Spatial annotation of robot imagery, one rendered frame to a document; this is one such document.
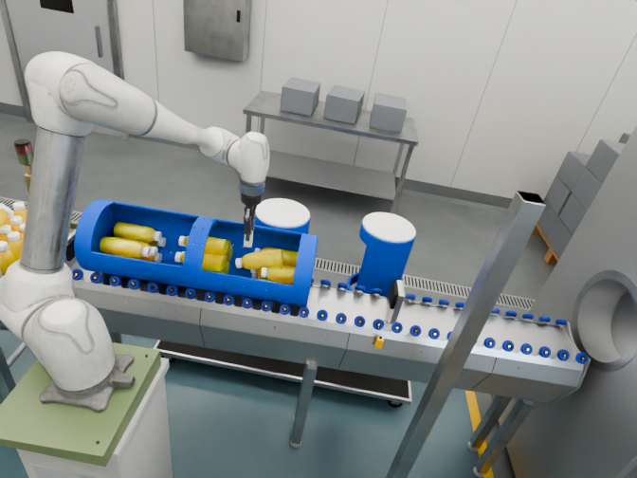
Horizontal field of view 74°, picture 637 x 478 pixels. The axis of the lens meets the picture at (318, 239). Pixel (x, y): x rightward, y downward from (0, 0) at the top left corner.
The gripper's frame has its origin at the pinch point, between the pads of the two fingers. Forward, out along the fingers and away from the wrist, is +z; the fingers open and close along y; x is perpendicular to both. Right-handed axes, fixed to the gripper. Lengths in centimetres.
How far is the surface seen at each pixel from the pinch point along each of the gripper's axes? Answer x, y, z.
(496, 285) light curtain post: -78, -36, -23
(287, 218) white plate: -10.5, 45.8, 15.9
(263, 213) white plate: 1.5, 46.5, 15.9
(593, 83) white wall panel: -271, 318, -31
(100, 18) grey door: 227, 333, -8
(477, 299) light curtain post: -75, -36, -17
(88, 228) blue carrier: 56, -10, 0
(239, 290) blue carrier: -0.4, -13.3, 14.9
